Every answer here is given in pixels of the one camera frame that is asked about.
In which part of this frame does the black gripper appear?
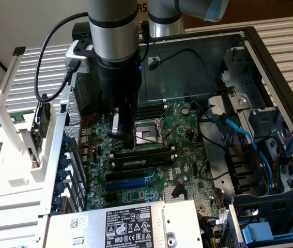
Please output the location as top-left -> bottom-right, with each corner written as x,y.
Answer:
96,50 -> 143,150

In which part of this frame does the black RAM slot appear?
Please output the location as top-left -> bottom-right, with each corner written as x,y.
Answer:
135,102 -> 165,121

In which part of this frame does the black RAM stick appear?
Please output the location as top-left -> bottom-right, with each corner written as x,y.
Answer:
113,154 -> 175,170

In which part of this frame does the CPU socket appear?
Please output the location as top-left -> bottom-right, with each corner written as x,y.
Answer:
132,117 -> 169,151

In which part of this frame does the long black expansion slot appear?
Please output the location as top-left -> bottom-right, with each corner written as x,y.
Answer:
105,168 -> 146,182

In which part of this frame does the blue expansion slot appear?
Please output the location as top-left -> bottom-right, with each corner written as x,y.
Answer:
104,178 -> 149,192

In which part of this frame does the green Dell motherboard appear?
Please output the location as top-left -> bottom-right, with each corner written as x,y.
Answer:
80,99 -> 231,216

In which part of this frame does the silver chipset heatsink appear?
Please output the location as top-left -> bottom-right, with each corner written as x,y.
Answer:
162,185 -> 189,202

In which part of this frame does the open black PC case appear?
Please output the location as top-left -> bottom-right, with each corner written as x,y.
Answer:
42,22 -> 293,248

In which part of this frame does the silver power supply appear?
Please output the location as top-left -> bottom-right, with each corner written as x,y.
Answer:
41,198 -> 204,248

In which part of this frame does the white parts rack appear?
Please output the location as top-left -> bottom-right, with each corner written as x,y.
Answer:
0,46 -> 68,248

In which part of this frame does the grey metal disk bay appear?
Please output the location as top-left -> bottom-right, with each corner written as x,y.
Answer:
223,185 -> 293,248

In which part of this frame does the blue plastic bay latch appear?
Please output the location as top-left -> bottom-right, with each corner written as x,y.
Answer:
241,221 -> 274,246

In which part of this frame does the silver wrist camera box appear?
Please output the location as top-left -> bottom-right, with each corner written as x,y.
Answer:
65,39 -> 95,75

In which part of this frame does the black wire with plug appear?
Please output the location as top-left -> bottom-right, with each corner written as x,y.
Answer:
148,48 -> 230,91

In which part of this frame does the black camera cable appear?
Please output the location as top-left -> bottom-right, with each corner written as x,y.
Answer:
34,11 -> 89,104

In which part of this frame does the graphics card with black bracket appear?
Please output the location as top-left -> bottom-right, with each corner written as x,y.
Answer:
6,100 -> 52,166

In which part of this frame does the black motherboard power wire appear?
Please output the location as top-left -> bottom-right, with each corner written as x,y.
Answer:
199,105 -> 231,182

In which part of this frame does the blue SATA wire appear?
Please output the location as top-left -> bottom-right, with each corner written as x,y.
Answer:
222,113 -> 275,192

